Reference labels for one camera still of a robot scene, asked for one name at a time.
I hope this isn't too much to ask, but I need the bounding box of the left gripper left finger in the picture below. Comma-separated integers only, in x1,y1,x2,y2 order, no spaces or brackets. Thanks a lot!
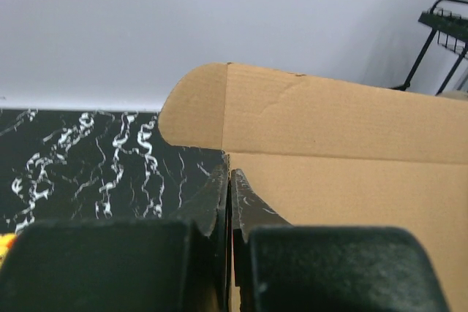
1,164,229,311

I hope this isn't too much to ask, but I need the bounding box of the orange plush flower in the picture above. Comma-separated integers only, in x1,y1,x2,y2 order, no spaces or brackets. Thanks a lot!
0,233,18,264

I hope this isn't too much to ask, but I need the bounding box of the brown cardboard box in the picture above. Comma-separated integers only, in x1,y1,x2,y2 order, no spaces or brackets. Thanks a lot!
159,63,467,311

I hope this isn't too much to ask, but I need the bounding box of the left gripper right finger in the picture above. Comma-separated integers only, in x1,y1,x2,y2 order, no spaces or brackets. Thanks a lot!
230,169,449,311

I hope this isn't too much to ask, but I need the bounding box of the black wire dish rack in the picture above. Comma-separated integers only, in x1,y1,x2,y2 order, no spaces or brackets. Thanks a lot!
391,0,467,94

